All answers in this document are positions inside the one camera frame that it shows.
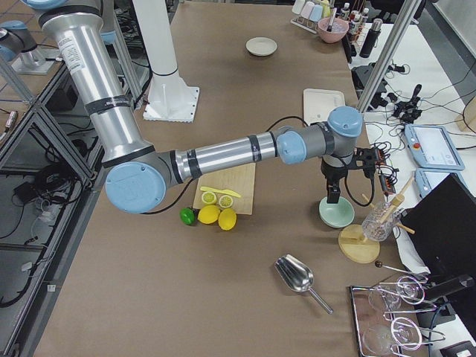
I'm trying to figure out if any aluminium frame post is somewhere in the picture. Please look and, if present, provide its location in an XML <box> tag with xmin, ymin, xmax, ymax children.
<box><xmin>356</xmin><ymin>0</ymin><xmax>421</xmax><ymax>114</ymax></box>

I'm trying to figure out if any lemon half right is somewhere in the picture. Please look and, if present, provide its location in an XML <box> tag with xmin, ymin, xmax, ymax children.
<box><xmin>217</xmin><ymin>195</ymin><xmax>234</xmax><ymax>209</ymax></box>

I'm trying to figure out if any blue teach pendant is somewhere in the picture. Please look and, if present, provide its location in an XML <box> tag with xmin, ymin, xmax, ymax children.
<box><xmin>414</xmin><ymin>168</ymin><xmax>466</xmax><ymax>199</ymax></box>
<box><xmin>404</xmin><ymin>124</ymin><xmax>465</xmax><ymax>171</ymax></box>

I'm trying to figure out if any black thermos bottle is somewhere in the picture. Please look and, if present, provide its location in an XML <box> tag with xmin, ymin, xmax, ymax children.
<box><xmin>359</xmin><ymin>18</ymin><xmax>383</xmax><ymax>58</ymax></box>

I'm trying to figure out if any metal scoop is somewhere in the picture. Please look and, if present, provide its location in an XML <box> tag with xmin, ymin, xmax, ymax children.
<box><xmin>274</xmin><ymin>254</ymin><xmax>333</xmax><ymax>315</ymax></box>

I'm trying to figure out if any yellow plastic knife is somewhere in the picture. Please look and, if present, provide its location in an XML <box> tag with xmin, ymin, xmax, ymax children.
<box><xmin>199</xmin><ymin>186</ymin><xmax>242</xmax><ymax>198</ymax></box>

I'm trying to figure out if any lemon half left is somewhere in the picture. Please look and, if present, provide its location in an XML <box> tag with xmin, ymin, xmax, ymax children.
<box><xmin>201</xmin><ymin>191</ymin><xmax>217</xmax><ymax>205</ymax></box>

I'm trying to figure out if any mint green bowl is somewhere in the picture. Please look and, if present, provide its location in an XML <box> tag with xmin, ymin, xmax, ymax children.
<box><xmin>318</xmin><ymin>197</ymin><xmax>355</xmax><ymax>228</ymax></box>

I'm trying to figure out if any cream rabbit tray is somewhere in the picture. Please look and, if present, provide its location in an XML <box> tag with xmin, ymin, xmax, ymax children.
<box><xmin>303</xmin><ymin>89</ymin><xmax>345</xmax><ymax>124</ymax></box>

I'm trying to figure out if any clear patterned glass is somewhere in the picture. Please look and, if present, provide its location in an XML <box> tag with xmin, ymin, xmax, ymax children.
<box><xmin>361</xmin><ymin>202</ymin><xmax>401</xmax><ymax>242</ymax></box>

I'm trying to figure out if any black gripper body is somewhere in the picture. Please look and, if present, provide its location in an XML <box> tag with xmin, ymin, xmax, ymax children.
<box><xmin>321</xmin><ymin>154</ymin><xmax>353</xmax><ymax>188</ymax></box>

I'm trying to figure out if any cream shallow plate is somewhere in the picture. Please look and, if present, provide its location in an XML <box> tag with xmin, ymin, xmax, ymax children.
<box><xmin>245</xmin><ymin>36</ymin><xmax>277</xmax><ymax>57</ymax></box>

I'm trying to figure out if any black monitor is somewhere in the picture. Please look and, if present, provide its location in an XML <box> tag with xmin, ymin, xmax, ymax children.
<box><xmin>402</xmin><ymin>173</ymin><xmax>475</xmax><ymax>277</ymax></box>

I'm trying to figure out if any lemon half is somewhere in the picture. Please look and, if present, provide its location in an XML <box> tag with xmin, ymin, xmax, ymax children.
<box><xmin>217</xmin><ymin>195</ymin><xmax>234</xmax><ymax>209</ymax></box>
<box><xmin>201</xmin><ymin>191</ymin><xmax>217</xmax><ymax>205</ymax></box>

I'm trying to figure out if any metal glass rack tray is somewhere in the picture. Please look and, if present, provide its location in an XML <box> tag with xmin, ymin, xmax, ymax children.
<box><xmin>349</xmin><ymin>275</ymin><xmax>446</xmax><ymax>356</ymax></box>

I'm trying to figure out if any wooden cutting board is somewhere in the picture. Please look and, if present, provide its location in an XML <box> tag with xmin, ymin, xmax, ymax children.
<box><xmin>193</xmin><ymin>164</ymin><xmax>256</xmax><ymax>215</ymax></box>

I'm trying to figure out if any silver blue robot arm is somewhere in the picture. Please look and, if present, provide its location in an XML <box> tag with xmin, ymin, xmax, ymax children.
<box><xmin>28</xmin><ymin>1</ymin><xmax>363</xmax><ymax>214</ymax></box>

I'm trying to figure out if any whole yellow lemon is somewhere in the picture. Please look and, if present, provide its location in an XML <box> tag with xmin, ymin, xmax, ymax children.
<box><xmin>197</xmin><ymin>205</ymin><xmax>221</xmax><ymax>225</ymax></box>
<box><xmin>218</xmin><ymin>208</ymin><xmax>237</xmax><ymax>231</ymax></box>

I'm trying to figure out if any pastel cup rack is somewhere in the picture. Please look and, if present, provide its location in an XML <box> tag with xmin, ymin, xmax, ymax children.
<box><xmin>290</xmin><ymin>0</ymin><xmax>334</xmax><ymax>33</ymax></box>

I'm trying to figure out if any pink bowl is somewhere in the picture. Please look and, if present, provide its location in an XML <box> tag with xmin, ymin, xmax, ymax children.
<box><xmin>317</xmin><ymin>17</ymin><xmax>349</xmax><ymax>43</ymax></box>

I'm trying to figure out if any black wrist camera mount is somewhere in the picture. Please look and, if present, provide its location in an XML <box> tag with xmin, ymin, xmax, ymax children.
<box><xmin>348</xmin><ymin>147</ymin><xmax>389</xmax><ymax>179</ymax></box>

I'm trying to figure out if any green lime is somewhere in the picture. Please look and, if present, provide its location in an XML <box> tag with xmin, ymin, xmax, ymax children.
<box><xmin>179</xmin><ymin>208</ymin><xmax>196</xmax><ymax>225</ymax></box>

